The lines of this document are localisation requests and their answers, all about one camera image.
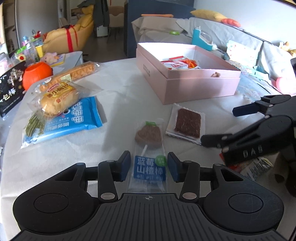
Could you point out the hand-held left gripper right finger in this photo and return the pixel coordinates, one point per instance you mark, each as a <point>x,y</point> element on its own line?
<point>173,166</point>

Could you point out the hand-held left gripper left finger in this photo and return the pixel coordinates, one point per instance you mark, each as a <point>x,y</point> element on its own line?
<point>124,165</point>

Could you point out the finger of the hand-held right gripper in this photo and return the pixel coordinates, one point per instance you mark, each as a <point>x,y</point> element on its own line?
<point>242,110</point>
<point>215,140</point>

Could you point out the lollipop packet blue label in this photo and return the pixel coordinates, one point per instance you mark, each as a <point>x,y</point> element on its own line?
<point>150,169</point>

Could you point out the white green snack packet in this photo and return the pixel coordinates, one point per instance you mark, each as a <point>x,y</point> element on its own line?
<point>256,166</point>

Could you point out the brown square snack packet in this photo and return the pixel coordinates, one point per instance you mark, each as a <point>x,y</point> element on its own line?
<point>187,122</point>

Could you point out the pink cardboard box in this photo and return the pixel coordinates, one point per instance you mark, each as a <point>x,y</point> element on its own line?
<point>196,90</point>

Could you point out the blue snack packet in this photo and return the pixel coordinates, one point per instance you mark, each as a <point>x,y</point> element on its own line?
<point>81,115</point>

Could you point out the small red snack packet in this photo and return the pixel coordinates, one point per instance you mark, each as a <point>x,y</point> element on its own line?
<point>175,63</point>

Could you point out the small bread packet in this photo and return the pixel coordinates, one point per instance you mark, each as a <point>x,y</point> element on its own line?
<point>57,99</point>

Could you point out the long pastry packet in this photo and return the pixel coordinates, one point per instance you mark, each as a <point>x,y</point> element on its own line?
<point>76,71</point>

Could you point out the cartoon printed mat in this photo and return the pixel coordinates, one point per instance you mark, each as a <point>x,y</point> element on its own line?
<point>252,88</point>

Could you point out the teal paper box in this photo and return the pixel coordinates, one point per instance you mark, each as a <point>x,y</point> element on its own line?
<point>258,71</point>

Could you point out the small brown box charm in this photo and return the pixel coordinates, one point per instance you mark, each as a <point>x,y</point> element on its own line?
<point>216,74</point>

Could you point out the pink round toy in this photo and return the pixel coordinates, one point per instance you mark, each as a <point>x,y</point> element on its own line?
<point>286,85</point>

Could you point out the cartoon printed paper box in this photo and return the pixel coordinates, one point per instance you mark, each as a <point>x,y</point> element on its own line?
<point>242,52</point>

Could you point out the white tablecloth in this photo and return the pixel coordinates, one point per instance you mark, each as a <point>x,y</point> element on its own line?
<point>120,92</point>

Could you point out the small beige plush toy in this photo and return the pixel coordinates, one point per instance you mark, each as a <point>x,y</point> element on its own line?
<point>286,47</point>

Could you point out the teal white toy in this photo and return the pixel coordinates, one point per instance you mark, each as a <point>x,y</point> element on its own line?
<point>196,39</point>

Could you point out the orange pillow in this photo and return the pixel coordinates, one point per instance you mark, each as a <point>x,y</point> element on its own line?
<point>231,22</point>

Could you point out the yellow pillow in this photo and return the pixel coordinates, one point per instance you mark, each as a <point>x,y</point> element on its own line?
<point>208,15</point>

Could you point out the small green toy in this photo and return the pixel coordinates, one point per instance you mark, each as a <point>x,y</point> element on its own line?
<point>174,33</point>

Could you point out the white side table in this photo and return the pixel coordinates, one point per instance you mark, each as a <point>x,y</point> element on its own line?
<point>74,60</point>

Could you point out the grey covered sofa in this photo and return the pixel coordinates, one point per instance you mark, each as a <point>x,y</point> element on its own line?
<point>157,30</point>

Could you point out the yellow notebook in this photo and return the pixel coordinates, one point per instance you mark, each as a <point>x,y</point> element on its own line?
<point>60,59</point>

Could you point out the orange pumpkin bucket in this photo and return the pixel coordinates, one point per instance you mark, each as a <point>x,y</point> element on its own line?
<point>37,74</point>

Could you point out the long orange toy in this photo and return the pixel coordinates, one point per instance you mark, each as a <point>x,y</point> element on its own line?
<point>157,15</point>

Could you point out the blue cabinet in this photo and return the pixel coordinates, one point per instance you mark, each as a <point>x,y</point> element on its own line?
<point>161,7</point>

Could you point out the pink plush toy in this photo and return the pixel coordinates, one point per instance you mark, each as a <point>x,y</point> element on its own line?
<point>49,58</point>

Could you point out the black snack bag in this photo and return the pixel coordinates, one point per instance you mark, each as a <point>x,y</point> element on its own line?
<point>11,92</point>

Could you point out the white floor appliance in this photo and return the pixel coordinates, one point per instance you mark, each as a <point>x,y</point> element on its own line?
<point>101,31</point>

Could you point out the red ribbon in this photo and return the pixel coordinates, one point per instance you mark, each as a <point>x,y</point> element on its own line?
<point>69,39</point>

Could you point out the yellow cup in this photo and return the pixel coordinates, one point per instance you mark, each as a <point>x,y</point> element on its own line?
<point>39,51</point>

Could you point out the yellow sofa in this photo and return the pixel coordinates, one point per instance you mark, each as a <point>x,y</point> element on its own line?
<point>57,39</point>

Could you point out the beige chair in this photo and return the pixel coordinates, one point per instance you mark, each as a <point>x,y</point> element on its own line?
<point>115,16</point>

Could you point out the dark hanging coat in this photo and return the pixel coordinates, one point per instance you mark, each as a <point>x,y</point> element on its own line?
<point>101,14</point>

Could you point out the clear colourful bottle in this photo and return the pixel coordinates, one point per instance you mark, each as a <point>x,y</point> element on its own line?
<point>26,47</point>

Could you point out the red-topped toy bottle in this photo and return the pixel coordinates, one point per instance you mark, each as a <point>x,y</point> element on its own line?
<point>37,38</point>

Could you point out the glass jar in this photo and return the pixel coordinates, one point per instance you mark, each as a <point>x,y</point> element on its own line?
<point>4,61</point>

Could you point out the wooden shelf unit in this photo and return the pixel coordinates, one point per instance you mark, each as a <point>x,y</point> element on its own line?
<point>9,23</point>

